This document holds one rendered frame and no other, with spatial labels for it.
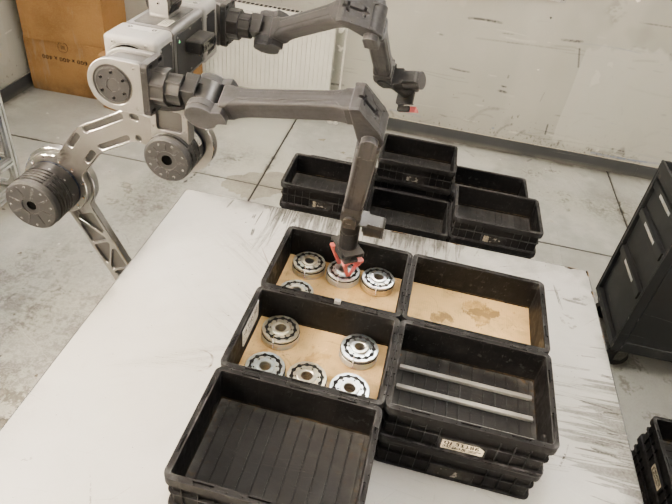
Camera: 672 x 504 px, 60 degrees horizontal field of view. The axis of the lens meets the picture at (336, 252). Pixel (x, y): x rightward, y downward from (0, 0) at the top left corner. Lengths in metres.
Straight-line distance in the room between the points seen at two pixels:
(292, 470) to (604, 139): 3.87
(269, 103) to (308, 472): 0.81
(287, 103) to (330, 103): 0.10
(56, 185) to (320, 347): 1.00
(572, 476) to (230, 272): 1.19
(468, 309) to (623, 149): 3.20
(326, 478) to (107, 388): 0.66
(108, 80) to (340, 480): 1.02
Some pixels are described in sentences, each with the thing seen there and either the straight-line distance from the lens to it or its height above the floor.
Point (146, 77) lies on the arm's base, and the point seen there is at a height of 1.48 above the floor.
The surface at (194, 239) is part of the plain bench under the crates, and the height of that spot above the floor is 0.70.
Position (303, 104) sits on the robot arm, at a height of 1.49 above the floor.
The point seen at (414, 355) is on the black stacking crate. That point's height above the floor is 0.83.
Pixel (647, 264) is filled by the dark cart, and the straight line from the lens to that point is 2.91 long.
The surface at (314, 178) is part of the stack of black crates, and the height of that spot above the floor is 0.49.
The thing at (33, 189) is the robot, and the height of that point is 0.95.
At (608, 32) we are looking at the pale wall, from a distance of 4.50.
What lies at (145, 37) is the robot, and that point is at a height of 1.53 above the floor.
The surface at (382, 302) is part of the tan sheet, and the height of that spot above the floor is 0.83.
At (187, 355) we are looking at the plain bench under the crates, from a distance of 1.76.
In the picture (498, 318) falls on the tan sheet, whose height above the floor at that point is 0.83.
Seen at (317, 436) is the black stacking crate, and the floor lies 0.83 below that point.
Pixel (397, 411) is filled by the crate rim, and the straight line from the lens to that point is 1.39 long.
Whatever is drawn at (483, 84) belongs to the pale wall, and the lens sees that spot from 4.52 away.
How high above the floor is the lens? 2.01
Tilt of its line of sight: 38 degrees down
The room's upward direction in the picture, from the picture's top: 8 degrees clockwise
